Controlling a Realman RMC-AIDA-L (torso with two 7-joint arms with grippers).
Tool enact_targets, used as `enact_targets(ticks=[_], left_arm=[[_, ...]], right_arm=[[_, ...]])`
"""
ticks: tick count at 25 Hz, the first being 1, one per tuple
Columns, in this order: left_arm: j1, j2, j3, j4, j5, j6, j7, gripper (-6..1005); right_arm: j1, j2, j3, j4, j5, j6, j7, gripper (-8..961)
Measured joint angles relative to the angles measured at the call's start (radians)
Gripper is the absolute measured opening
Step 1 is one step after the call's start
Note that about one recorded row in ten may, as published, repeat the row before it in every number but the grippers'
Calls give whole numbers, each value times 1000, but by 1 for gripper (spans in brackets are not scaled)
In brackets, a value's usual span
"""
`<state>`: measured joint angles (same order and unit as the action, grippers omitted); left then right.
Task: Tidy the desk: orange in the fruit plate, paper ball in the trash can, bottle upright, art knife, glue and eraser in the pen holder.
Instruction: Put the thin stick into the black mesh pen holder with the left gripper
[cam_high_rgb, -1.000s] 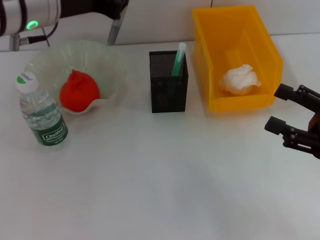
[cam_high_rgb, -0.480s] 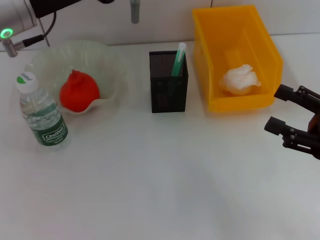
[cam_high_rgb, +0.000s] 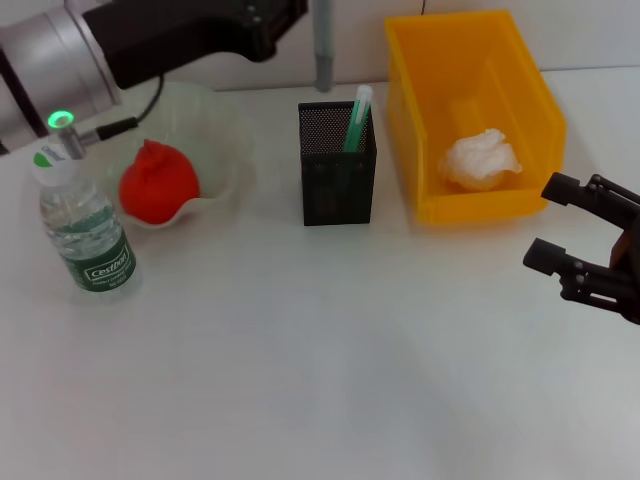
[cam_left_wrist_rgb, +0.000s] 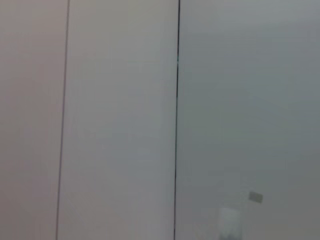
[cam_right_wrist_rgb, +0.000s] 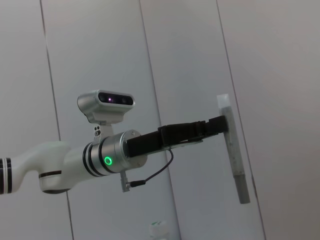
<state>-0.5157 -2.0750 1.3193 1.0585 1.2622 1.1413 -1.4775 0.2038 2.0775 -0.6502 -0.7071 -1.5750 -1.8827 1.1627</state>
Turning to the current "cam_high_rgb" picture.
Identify black mesh pen holder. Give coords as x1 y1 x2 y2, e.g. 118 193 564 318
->
297 100 377 227

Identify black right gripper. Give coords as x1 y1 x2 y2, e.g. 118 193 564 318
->
522 172 640 325

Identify green glass fruit plate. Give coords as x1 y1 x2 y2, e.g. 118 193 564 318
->
69 82 259 231

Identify mint green pen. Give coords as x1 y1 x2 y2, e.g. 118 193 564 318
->
342 84 374 154

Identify grey marker pen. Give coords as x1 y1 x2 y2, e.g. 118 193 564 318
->
312 0 335 93

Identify white paper ball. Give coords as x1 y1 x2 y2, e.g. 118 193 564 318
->
437 127 524 192

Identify clear green-label water bottle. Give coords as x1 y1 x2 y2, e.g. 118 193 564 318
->
29 142 144 305

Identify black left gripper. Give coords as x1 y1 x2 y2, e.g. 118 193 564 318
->
82 0 307 90

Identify yellow plastic bin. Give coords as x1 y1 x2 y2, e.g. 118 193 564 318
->
384 8 570 224

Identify red-orange toy orange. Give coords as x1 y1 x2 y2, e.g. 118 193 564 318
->
118 138 201 225

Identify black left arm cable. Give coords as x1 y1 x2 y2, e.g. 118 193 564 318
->
58 74 166 162

